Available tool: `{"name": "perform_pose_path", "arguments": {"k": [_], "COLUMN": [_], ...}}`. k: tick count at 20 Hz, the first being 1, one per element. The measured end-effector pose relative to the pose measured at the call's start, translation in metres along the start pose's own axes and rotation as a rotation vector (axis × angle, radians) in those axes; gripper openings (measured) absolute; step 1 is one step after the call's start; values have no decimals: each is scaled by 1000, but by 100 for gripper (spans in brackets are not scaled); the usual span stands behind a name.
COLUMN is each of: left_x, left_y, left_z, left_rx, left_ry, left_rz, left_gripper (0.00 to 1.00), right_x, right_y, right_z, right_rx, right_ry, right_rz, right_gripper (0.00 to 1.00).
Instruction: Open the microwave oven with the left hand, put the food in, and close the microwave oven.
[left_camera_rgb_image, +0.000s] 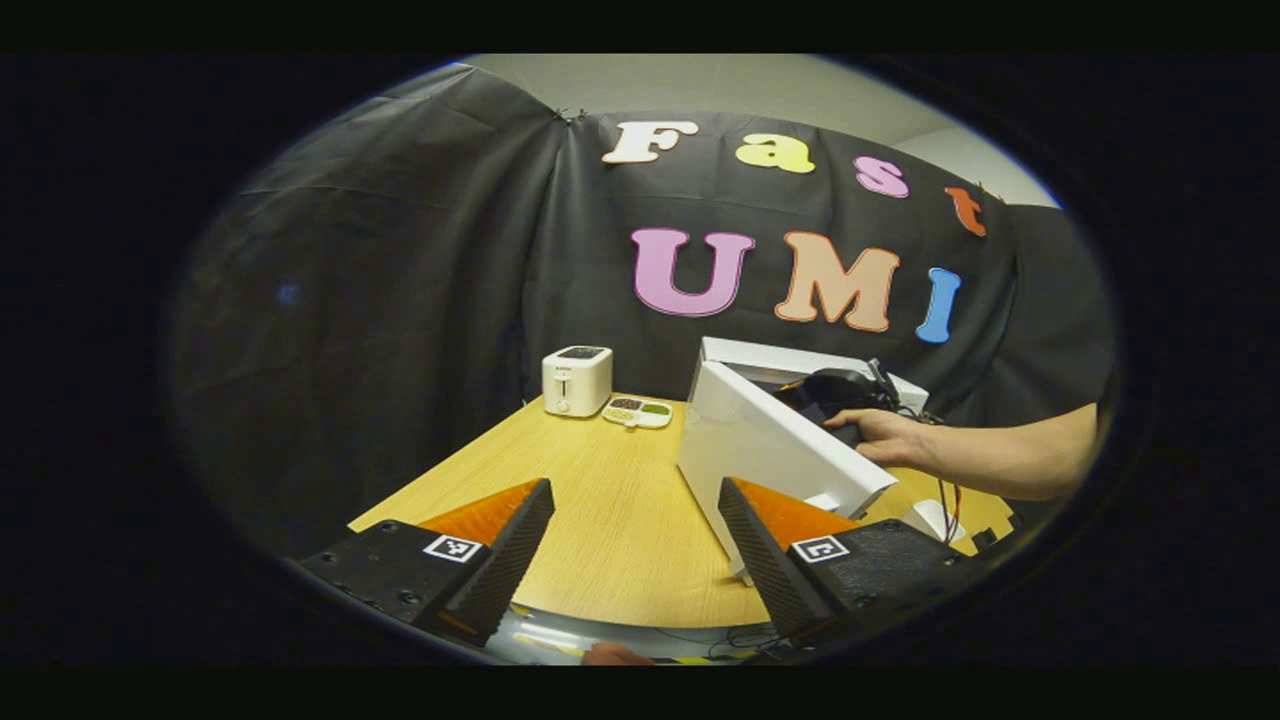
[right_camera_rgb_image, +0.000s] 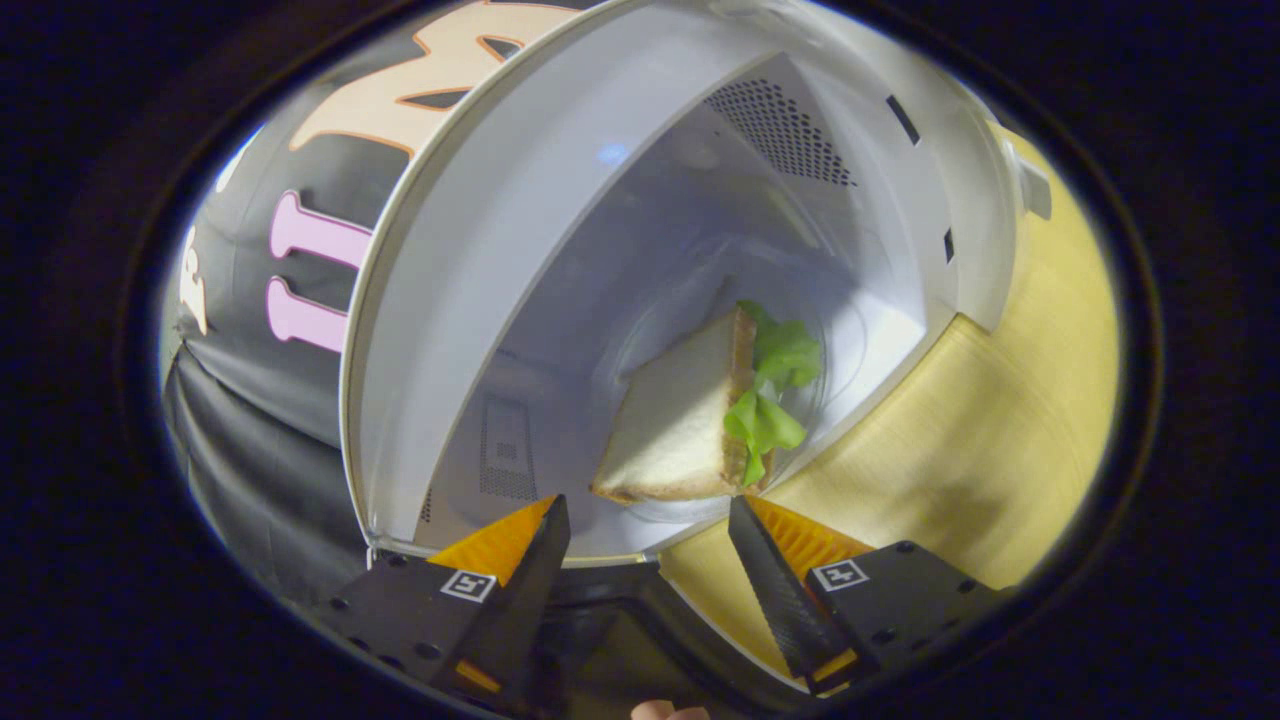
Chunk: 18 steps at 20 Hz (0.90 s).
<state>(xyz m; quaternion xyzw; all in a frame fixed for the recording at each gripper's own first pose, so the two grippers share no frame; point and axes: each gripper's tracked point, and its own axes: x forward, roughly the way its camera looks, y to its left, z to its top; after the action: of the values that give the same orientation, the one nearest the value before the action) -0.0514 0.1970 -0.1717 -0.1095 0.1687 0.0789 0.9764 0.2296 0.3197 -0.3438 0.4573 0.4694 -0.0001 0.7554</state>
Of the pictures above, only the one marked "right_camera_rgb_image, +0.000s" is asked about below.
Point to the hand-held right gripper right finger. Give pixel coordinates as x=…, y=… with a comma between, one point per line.
x=775, y=590

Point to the lettuce sandwich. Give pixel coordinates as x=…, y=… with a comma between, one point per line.
x=670, y=420

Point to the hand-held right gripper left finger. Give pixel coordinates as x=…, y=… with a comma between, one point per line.
x=525, y=600

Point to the white microwave oven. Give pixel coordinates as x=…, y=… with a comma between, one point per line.
x=470, y=300

